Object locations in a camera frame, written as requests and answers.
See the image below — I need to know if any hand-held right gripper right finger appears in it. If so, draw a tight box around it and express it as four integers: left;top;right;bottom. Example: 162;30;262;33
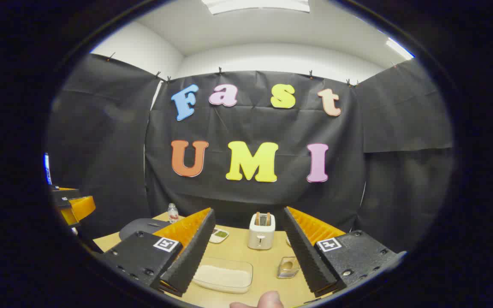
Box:
280;206;407;299

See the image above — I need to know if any small ceiling light panel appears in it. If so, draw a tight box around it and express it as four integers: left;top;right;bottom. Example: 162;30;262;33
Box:
386;38;415;60

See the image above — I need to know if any clear mesh chopstick holder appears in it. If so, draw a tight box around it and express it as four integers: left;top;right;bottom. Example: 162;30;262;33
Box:
277;257;300;279

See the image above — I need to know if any white toaster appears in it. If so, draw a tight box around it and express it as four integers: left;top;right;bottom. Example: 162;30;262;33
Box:
247;213;276;251

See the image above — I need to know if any black backdrop cloth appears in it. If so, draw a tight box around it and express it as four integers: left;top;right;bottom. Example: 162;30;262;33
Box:
48;53;454;253

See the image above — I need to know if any large ceiling light panel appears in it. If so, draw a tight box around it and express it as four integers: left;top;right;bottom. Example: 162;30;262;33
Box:
202;0;311;15

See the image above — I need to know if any white divided bean plate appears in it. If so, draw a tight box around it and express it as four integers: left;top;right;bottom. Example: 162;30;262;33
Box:
209;228;230;244

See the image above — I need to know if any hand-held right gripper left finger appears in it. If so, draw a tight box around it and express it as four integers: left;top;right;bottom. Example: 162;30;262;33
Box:
99;207;217;298

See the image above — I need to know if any clear tray of rice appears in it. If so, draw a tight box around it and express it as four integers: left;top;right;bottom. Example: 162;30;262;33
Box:
192;257;254;294

